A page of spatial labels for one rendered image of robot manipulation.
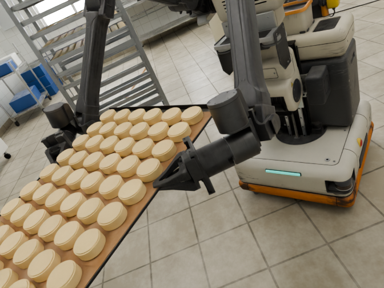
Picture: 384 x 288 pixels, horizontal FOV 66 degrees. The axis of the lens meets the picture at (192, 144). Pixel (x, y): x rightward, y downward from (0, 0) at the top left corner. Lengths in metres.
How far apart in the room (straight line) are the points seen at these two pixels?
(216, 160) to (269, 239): 1.17
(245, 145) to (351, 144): 1.18
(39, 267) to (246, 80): 0.49
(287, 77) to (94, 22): 0.79
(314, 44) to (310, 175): 0.61
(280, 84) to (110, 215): 0.98
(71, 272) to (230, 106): 0.35
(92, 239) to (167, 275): 1.24
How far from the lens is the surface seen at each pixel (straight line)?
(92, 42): 1.01
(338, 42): 1.52
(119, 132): 0.76
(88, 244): 0.53
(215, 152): 0.52
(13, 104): 5.81
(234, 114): 0.50
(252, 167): 1.68
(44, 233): 0.63
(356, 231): 1.65
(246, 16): 0.64
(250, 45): 0.62
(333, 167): 1.54
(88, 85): 1.00
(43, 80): 6.54
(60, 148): 0.89
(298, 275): 1.54
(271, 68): 1.34
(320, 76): 1.44
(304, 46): 1.55
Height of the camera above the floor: 1.32
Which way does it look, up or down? 31 degrees down
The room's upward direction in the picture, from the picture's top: 25 degrees counter-clockwise
